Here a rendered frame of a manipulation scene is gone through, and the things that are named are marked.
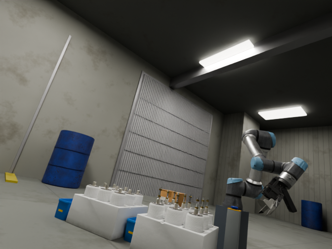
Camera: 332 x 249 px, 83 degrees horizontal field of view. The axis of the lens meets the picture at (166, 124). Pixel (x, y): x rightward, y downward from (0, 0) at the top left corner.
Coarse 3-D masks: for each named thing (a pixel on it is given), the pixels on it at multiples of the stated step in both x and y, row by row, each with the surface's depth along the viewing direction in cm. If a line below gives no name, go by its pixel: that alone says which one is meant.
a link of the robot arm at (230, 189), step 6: (228, 180) 151; (234, 180) 147; (240, 180) 147; (228, 186) 149; (234, 186) 146; (240, 186) 146; (246, 186) 146; (228, 192) 147; (234, 192) 145; (240, 192) 145
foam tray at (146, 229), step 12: (144, 216) 105; (144, 228) 102; (156, 228) 100; (168, 228) 97; (180, 228) 95; (216, 228) 116; (132, 240) 103; (144, 240) 100; (156, 240) 98; (168, 240) 95; (180, 240) 93; (192, 240) 91; (204, 240) 90; (216, 240) 117
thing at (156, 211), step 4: (152, 204) 109; (152, 208) 107; (156, 208) 107; (160, 208) 107; (164, 208) 110; (148, 212) 109; (152, 212) 107; (156, 212) 106; (160, 212) 107; (152, 216) 106; (156, 216) 106; (160, 216) 107
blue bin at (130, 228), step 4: (128, 220) 117; (132, 220) 116; (128, 224) 117; (132, 224) 116; (128, 228) 116; (132, 228) 115; (128, 232) 115; (132, 232) 114; (124, 236) 115; (128, 236) 114; (124, 240) 115; (128, 240) 114
